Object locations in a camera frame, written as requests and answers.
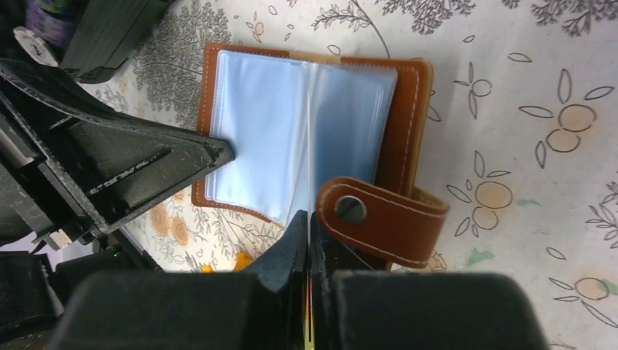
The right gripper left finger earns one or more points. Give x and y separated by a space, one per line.
278 300

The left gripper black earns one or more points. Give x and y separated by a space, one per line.
74 169

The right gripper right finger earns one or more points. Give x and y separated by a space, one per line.
328 255

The brown leather card holder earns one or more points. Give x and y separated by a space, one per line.
339 137

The orange green brown card stack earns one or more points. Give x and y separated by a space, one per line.
241 261

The black poker chip case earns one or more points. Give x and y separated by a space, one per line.
106 34

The white dealer chip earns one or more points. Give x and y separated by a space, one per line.
35 47

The purple chip stack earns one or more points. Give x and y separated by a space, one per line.
54 21

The floral patterned table mat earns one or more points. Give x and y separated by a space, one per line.
520 136

